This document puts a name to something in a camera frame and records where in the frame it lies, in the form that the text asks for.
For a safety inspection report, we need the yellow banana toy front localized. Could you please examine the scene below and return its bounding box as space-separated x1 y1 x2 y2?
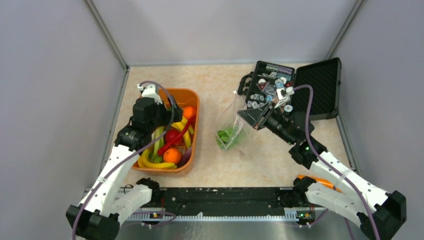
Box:
137 149 177 169

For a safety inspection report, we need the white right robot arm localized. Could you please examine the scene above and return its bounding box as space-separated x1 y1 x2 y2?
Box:
237 107 407 240

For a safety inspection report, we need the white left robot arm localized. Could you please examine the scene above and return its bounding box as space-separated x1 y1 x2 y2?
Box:
65 96 183 240

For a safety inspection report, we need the green napa cabbage toy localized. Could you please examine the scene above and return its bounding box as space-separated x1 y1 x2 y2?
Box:
215 127 248 152

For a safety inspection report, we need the orange plastic bin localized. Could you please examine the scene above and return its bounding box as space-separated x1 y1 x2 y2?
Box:
131 88 200 177

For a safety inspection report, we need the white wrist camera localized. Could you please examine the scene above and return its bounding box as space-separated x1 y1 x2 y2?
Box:
273 86 295 109
137 84 163 105

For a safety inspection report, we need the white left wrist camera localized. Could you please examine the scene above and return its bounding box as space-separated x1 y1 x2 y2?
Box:
137 84 163 105

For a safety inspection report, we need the orange fruit toy back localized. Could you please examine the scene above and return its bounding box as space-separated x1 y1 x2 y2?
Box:
182 106 197 120

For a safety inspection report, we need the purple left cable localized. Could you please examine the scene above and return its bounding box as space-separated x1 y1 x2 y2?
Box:
71 80 178 240

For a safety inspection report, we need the red chili pepper toy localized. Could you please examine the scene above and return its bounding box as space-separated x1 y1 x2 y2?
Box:
157 115 197 156

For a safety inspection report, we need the orange fruit toy front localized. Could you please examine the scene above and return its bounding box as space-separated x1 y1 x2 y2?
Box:
162 148 182 165

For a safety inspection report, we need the orange carrot toy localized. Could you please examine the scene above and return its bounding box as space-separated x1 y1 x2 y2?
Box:
293 174 342 193

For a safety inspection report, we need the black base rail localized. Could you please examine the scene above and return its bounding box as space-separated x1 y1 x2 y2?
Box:
147 187 305 217

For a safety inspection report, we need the red apple toy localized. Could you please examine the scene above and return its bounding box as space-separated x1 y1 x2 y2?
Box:
165 129 183 146

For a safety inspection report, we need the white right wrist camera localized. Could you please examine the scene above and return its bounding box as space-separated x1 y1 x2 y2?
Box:
273 86 295 109

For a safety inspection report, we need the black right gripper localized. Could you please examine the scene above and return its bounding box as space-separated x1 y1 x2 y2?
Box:
238 100 297 145

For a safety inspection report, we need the orange fruit toy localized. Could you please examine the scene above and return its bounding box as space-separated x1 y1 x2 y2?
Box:
162 148 182 165
182 106 197 120

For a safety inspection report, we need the black poker chip case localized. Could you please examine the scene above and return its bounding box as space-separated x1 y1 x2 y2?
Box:
237 57 342 121

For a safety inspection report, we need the clear zip top bag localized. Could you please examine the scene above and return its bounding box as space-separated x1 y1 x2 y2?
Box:
214 90 253 156

